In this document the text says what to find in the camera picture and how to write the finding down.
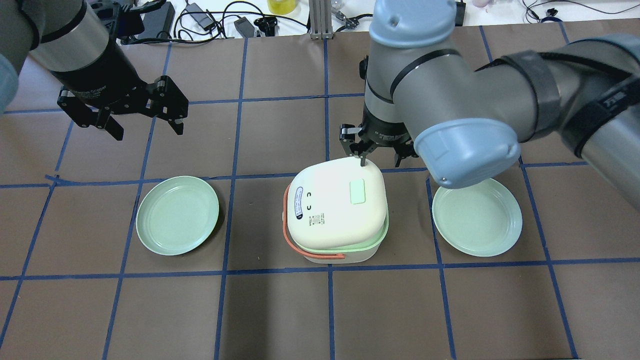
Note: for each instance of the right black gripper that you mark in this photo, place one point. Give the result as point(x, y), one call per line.
point(382, 129)

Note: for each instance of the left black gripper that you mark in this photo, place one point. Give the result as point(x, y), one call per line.
point(95, 67)

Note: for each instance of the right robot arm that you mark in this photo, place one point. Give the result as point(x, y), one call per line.
point(423, 99)

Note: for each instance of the white rice cooker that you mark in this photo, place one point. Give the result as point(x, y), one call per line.
point(336, 212)

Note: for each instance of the green plate left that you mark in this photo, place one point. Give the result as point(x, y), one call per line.
point(177, 215)

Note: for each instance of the green plate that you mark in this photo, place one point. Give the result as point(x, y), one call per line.
point(177, 215)
point(483, 220)

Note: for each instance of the green plate right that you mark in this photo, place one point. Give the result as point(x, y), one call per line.
point(483, 220)

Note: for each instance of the black power adapter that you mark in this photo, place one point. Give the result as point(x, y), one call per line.
point(244, 28)

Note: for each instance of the aluminium frame post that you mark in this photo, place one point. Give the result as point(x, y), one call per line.
point(320, 17)

